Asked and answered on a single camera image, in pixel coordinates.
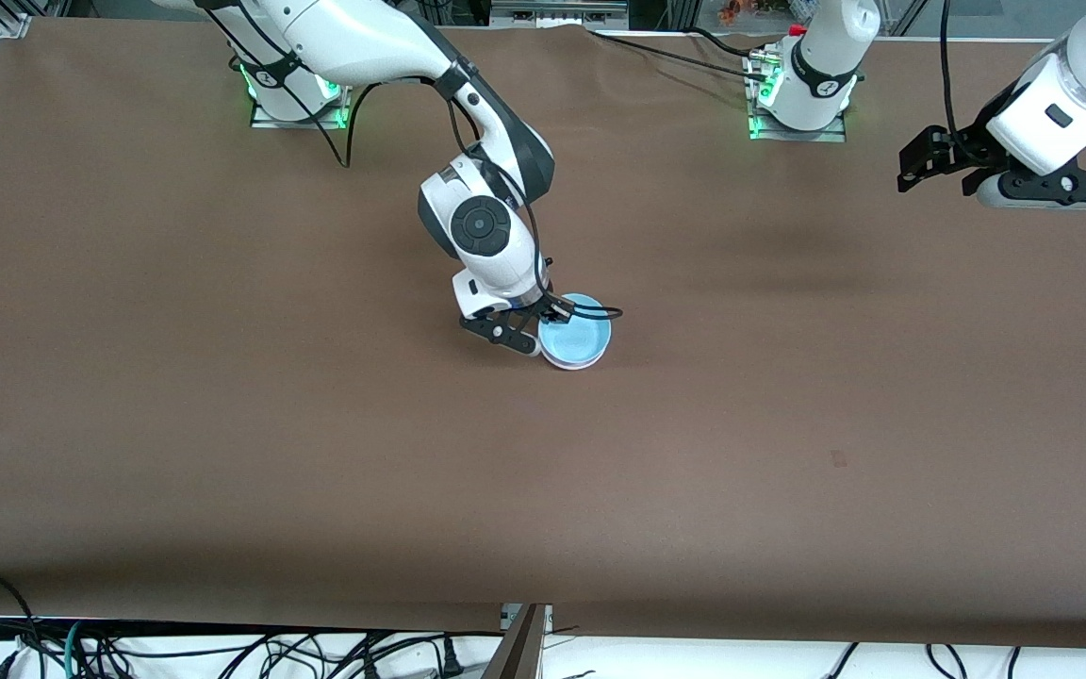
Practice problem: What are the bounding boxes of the teal cable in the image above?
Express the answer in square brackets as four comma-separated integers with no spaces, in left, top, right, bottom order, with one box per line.
[65,620,91,679]

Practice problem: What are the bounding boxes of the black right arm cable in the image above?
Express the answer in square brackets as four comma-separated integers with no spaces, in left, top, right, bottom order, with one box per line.
[194,0,624,326]

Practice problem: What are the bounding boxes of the light blue bowl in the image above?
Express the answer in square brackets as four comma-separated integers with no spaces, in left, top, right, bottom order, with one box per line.
[539,293,613,364]

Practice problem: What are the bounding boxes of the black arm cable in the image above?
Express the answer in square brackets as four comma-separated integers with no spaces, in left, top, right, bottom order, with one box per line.
[937,0,963,152]
[194,0,624,326]

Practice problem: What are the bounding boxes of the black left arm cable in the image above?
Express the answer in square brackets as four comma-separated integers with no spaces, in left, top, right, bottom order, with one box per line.
[937,0,963,152]

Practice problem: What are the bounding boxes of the orange background objects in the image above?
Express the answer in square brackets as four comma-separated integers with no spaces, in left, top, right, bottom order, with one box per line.
[717,0,794,25]

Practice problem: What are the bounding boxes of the aluminium frame rail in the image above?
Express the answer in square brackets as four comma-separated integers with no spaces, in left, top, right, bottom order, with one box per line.
[489,0,631,29]

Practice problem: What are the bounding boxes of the aluminium table beam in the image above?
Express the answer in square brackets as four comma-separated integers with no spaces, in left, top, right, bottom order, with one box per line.
[482,604,553,679]

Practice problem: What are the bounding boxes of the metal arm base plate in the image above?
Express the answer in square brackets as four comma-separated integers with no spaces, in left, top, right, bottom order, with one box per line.
[746,52,848,143]
[249,42,358,131]

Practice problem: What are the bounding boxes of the pink bowl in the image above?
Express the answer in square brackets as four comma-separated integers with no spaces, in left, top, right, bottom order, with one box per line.
[541,344,612,369]

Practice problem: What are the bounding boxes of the brown table cover sheet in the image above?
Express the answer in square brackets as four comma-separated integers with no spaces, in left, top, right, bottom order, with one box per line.
[0,17,1086,652]

